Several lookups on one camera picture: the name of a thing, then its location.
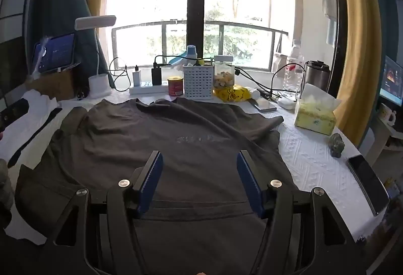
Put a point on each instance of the clear snack jar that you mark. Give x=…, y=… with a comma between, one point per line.
x=223, y=75

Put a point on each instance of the small black object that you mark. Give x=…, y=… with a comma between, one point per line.
x=81, y=94

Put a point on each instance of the yellow plastic bag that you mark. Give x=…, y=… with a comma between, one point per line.
x=233, y=94

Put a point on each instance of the red can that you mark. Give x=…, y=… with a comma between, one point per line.
x=175, y=86

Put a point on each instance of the dark grey t-shirt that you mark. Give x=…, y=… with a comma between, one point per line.
x=189, y=124

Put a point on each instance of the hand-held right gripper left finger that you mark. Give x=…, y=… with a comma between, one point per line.
x=151, y=180

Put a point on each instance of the computer monitor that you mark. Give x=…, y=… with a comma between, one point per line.
x=392, y=80

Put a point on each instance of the white charger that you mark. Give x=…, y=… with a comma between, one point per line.
x=137, y=77

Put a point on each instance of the blue capped bottle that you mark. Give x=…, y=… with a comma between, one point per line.
x=191, y=51

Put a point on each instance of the white garment with black stripe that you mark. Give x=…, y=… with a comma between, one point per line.
x=39, y=102

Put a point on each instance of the clear water bottle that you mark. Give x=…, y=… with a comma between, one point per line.
x=291, y=72

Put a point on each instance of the black balcony railing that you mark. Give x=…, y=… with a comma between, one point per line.
x=189, y=22

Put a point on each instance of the cardboard box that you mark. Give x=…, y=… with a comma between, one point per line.
x=53, y=83

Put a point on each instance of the person's left hand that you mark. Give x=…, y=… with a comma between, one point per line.
x=4, y=187

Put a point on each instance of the yellow tissue box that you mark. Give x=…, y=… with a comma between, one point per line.
x=314, y=119

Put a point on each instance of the small black adapter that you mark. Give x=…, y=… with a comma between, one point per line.
x=268, y=94

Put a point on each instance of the black smartphone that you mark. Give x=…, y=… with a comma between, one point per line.
x=366, y=182

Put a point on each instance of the hanging grey garment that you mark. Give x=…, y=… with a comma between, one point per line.
x=329, y=1

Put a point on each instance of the white mug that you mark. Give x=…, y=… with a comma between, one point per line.
x=386, y=114

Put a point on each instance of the small white bottle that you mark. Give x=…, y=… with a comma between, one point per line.
x=255, y=94

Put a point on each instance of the blue face mask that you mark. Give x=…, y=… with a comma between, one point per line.
x=178, y=60

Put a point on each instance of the white earbuds case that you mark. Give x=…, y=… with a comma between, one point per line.
x=286, y=102

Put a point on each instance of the black charger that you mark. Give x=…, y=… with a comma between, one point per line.
x=156, y=75

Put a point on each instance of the white desk lamp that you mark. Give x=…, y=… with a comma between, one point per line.
x=100, y=86

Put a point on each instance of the hanging teal towel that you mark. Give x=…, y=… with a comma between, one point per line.
x=330, y=32

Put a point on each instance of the white power strip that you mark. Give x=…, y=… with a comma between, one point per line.
x=148, y=88

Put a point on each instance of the white textured tablecloth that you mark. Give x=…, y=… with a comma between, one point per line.
x=314, y=161

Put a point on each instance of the white perforated basket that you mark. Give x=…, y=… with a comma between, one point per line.
x=199, y=81

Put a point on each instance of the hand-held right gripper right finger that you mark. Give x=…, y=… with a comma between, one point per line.
x=248, y=180

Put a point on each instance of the white side desk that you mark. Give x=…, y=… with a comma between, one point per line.
x=377, y=139

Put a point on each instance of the green stone figurine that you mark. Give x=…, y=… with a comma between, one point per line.
x=336, y=144

